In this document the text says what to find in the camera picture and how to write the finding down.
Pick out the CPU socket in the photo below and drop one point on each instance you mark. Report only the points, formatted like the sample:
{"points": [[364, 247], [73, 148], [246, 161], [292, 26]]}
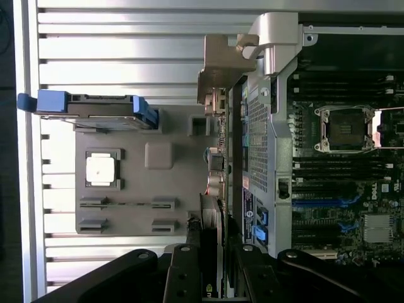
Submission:
{"points": [[344, 129]]}

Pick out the silver chipset heat sink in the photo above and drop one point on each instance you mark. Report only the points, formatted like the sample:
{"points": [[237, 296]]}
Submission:
{"points": [[377, 228]]}

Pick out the open dark grey PC case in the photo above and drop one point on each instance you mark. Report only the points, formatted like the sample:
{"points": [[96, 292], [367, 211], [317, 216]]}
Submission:
{"points": [[271, 47]]}

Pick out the blue card retention latch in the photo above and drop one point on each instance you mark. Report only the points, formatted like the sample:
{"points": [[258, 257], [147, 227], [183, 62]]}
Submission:
{"points": [[260, 235], [262, 214]]}

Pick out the metal socket cover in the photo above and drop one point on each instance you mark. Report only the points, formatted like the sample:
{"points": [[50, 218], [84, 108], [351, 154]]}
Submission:
{"points": [[391, 126]]}

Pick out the green motherboard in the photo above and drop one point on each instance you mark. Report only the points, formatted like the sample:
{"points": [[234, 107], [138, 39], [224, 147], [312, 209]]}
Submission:
{"points": [[347, 189]]}

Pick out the hard disk with blue caddy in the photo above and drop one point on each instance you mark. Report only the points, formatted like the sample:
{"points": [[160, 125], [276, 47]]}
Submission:
{"points": [[101, 107]]}

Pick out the green RAM stick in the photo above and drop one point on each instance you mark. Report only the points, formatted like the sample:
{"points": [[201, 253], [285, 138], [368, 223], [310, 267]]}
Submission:
{"points": [[126, 204]]}

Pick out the blue expansion slot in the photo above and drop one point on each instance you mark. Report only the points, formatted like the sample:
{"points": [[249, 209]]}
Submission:
{"points": [[315, 202]]}

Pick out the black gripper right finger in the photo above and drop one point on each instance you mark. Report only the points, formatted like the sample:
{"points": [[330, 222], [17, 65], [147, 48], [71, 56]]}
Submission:
{"points": [[259, 277]]}

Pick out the silver CPU chip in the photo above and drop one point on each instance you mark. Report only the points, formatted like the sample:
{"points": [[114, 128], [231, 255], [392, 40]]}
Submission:
{"points": [[101, 170]]}

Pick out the white expansion slot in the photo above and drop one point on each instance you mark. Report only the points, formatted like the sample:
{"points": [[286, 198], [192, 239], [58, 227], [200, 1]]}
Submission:
{"points": [[325, 254]]}

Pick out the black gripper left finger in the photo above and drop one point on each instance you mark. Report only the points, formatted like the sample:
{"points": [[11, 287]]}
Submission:
{"points": [[186, 277]]}

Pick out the grey plastic parts rack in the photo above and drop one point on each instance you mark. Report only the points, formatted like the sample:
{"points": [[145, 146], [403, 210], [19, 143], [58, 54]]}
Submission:
{"points": [[142, 195]]}

